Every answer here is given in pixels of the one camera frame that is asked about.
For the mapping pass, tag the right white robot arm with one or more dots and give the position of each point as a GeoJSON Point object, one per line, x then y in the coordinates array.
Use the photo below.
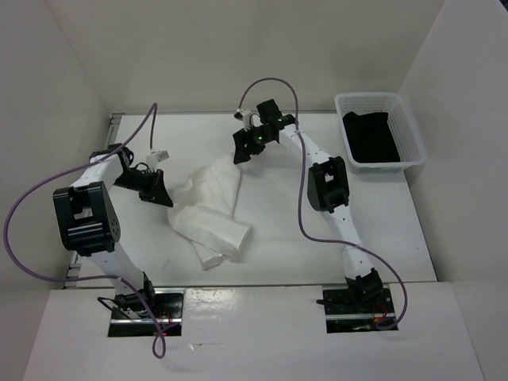
{"type": "Point", "coordinates": [327, 190]}

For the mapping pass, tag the white pleated skirt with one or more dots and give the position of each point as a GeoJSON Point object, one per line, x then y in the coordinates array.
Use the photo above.
{"type": "Point", "coordinates": [203, 212]}

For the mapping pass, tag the white plastic basket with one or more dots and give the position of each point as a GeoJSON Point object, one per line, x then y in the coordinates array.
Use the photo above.
{"type": "Point", "coordinates": [401, 121]}

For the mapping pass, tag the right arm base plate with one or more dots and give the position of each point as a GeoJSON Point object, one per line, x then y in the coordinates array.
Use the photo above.
{"type": "Point", "coordinates": [342, 315]}

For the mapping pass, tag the black folded skirt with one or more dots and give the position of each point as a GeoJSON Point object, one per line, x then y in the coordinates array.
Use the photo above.
{"type": "Point", "coordinates": [370, 138]}

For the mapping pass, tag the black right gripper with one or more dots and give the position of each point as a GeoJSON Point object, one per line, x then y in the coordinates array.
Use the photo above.
{"type": "Point", "coordinates": [240, 139]}

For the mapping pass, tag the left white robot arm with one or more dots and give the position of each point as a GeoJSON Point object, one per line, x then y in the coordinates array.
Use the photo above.
{"type": "Point", "coordinates": [130, 282]}

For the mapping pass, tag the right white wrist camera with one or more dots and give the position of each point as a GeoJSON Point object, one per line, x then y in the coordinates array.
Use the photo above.
{"type": "Point", "coordinates": [246, 117]}

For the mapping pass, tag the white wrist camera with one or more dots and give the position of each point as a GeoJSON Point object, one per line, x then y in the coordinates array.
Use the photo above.
{"type": "Point", "coordinates": [154, 158]}
{"type": "Point", "coordinates": [246, 117]}

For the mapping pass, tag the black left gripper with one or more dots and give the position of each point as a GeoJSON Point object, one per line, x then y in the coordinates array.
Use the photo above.
{"type": "Point", "coordinates": [156, 191]}

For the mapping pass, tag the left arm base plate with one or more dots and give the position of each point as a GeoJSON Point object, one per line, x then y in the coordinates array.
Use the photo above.
{"type": "Point", "coordinates": [167, 309]}

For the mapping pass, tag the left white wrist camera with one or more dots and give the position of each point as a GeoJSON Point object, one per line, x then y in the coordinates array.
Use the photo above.
{"type": "Point", "coordinates": [154, 158]}

